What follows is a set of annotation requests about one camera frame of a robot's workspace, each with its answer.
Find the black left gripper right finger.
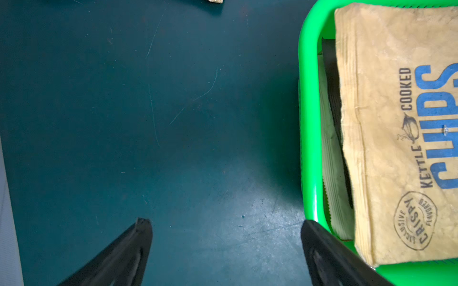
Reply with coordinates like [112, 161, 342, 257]
[301, 220, 392, 286]

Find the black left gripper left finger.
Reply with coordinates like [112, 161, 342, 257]
[60, 218, 153, 286]

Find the red white chips bag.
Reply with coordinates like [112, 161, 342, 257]
[318, 55, 355, 241]

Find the yellow blue chips bag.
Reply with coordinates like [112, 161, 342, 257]
[335, 3, 458, 267]

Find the green plastic basket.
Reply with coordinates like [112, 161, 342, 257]
[298, 1, 458, 286]

